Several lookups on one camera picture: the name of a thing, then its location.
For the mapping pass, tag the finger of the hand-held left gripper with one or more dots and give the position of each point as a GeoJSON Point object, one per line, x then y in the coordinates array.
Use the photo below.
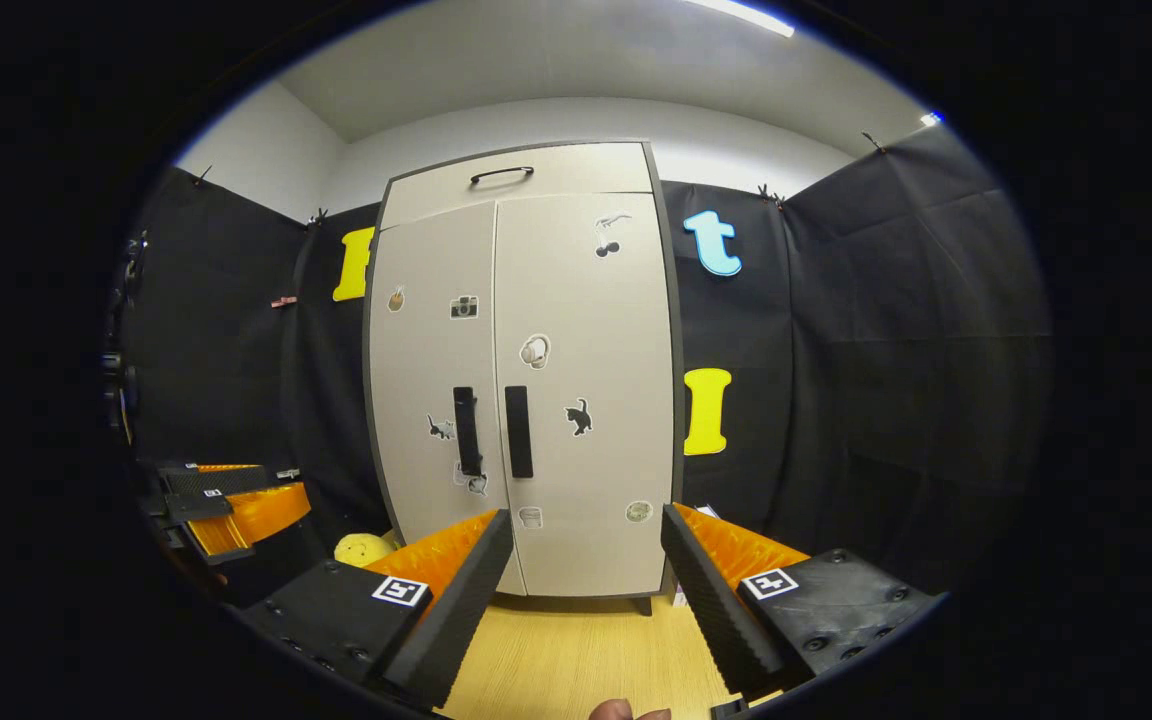
{"type": "Point", "coordinates": [256, 515]}
{"type": "Point", "coordinates": [216, 480]}

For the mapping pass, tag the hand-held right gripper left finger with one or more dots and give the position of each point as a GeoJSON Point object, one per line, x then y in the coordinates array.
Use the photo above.
{"type": "Point", "coordinates": [446, 620]}

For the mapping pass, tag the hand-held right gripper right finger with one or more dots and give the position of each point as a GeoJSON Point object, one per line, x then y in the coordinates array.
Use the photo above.
{"type": "Point", "coordinates": [716, 610]}

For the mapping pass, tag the white cabinet door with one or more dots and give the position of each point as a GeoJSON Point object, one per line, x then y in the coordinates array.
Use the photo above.
{"type": "Point", "coordinates": [436, 350]}
{"type": "Point", "coordinates": [596, 320]}

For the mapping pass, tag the white shoe cabinet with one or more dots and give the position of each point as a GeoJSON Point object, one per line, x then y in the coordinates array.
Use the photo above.
{"type": "Point", "coordinates": [556, 170]}

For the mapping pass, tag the yellow plush toy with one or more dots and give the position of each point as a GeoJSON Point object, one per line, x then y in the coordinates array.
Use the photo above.
{"type": "Point", "coordinates": [364, 548]}

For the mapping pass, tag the black cloth clip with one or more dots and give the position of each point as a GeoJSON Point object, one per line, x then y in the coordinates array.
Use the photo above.
{"type": "Point", "coordinates": [318, 216]}
{"type": "Point", "coordinates": [872, 141]}
{"type": "Point", "coordinates": [201, 176]}
{"type": "Point", "coordinates": [769, 195]}

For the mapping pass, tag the black backdrop cloth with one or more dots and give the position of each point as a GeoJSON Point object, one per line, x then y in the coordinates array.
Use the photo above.
{"type": "Point", "coordinates": [886, 380]}

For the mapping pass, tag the small ceiling light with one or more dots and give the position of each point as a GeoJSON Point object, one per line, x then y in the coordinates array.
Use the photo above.
{"type": "Point", "coordinates": [929, 119]}

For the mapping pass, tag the long ceiling light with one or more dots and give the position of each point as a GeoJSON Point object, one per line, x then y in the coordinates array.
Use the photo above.
{"type": "Point", "coordinates": [741, 15]}

